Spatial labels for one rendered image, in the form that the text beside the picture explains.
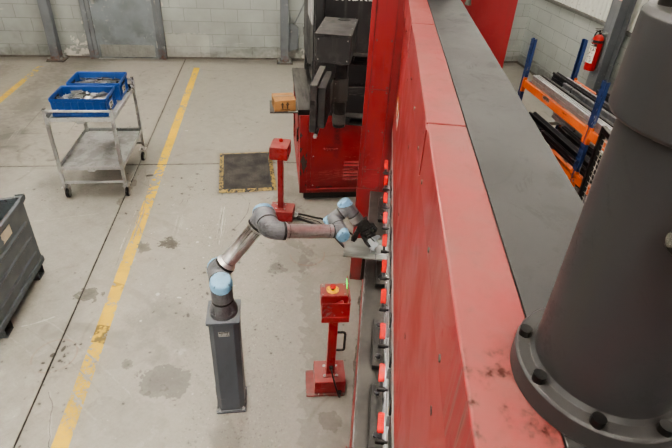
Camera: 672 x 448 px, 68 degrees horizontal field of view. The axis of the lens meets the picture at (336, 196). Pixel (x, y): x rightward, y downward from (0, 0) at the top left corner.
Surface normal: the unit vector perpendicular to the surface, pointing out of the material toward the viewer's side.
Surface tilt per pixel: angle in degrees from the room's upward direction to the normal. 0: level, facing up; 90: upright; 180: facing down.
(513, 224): 0
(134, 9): 90
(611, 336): 90
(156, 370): 0
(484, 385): 0
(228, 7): 90
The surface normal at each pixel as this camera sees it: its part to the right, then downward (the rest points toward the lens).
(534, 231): 0.05, -0.85
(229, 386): 0.12, 0.53
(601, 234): -0.97, 0.08
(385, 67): -0.10, 0.52
